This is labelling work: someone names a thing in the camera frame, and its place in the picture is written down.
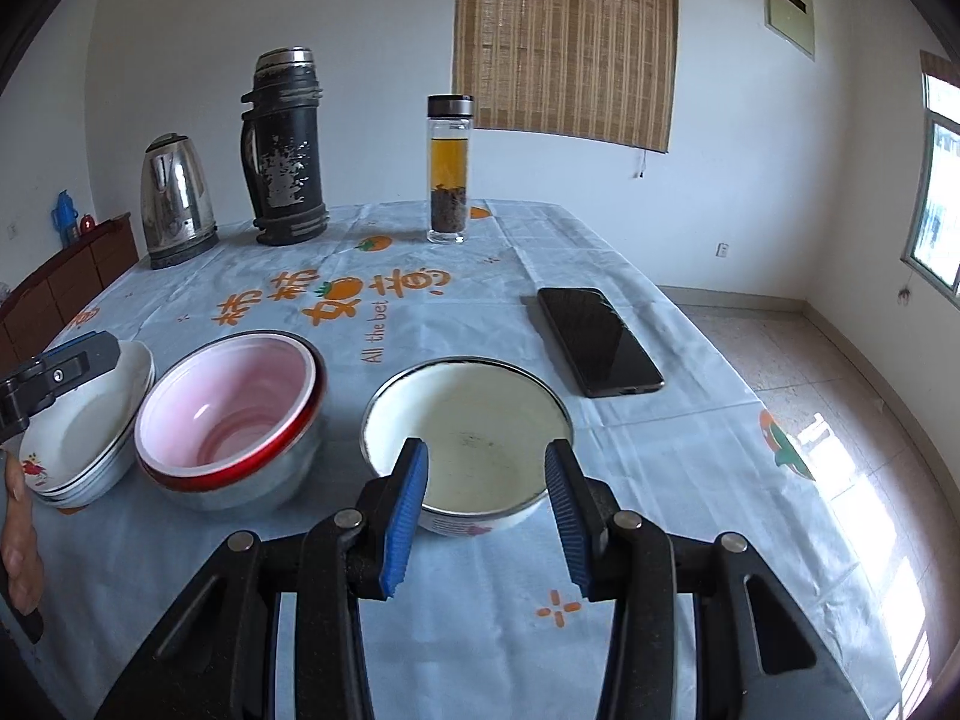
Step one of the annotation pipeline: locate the white floral plate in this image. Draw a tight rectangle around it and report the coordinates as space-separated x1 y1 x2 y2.
18 341 155 512

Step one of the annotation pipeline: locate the pink bowl red rim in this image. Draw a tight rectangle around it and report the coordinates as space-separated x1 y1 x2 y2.
133 330 329 515

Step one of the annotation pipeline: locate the white enamel bowl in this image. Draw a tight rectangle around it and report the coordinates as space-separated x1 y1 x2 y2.
359 356 574 538

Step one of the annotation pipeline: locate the dark wooden cabinet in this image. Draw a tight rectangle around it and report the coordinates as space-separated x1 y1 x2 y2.
0 213 139 371

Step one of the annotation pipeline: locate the stainless steel electric kettle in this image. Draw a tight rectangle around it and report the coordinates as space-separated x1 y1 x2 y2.
140 133 218 270

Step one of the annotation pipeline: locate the white persimmon print tablecloth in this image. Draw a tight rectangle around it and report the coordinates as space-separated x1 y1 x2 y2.
0 198 925 720

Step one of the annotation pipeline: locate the blue thermos jug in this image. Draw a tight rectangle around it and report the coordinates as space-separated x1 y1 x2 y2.
50 190 80 249

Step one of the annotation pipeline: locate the beige wall panel box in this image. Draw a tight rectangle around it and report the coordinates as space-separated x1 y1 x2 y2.
765 0 815 59

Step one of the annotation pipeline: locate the window with green frame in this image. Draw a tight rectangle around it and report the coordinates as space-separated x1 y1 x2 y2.
901 50 960 305

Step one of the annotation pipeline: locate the bamboo window blind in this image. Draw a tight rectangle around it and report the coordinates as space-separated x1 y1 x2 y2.
452 0 679 153

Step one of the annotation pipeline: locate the black thermos flask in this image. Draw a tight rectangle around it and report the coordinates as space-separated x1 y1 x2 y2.
239 47 329 247

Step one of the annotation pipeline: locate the black smartphone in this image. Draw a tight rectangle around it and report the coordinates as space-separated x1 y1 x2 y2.
537 288 665 398

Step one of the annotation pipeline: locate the glass tea bottle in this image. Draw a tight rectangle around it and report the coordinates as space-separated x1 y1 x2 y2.
427 94 473 242

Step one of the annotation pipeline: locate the person's hand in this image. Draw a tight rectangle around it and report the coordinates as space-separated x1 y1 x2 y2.
2 454 44 616

